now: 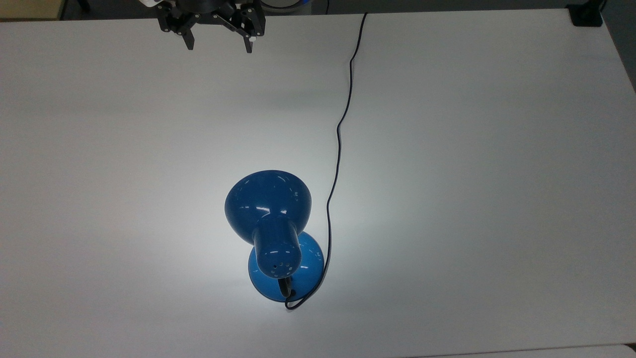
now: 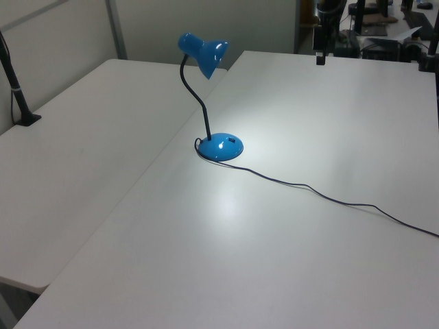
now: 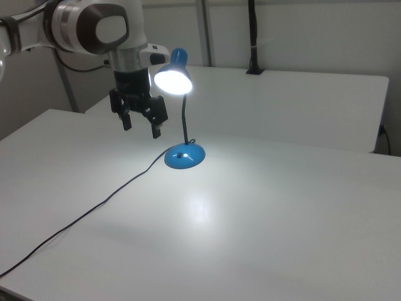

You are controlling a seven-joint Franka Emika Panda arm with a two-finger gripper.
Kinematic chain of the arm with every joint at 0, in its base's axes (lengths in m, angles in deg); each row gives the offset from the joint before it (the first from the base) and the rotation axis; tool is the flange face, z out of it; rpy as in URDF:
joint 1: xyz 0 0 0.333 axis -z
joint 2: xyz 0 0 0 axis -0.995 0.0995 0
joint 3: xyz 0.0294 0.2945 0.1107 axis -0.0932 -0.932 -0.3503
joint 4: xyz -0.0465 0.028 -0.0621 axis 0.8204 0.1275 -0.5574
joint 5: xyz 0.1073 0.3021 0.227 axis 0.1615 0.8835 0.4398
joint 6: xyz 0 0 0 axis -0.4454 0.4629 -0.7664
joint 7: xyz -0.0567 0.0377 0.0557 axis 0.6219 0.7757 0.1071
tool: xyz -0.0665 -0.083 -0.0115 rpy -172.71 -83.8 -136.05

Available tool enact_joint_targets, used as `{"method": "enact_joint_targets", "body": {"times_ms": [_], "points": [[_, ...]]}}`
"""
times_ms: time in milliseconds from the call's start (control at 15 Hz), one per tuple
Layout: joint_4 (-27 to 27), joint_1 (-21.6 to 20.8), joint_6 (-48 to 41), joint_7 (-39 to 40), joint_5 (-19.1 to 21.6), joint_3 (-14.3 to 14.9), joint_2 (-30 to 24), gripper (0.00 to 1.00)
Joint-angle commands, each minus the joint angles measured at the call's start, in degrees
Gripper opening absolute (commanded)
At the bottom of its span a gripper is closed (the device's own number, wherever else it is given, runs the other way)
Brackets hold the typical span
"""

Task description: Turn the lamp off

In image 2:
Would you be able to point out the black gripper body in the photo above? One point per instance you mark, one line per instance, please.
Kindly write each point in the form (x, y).
(324, 37)

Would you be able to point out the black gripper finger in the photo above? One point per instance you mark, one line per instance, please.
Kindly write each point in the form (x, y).
(322, 59)
(318, 59)

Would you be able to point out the blue gooseneck desk lamp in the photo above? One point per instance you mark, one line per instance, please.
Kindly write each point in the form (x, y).
(219, 147)

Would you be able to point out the black upright background pole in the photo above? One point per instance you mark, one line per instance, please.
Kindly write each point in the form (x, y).
(359, 15)

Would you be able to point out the white paper sheet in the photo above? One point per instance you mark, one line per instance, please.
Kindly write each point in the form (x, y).
(404, 35)

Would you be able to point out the black clamped stand with knob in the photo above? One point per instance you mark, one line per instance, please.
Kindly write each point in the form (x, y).
(427, 63)

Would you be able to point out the grey metal partition post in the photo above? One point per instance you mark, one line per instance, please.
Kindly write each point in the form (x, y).
(116, 31)

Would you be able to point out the black clamped camera stand pole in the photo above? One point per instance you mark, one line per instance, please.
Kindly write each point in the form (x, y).
(19, 96)

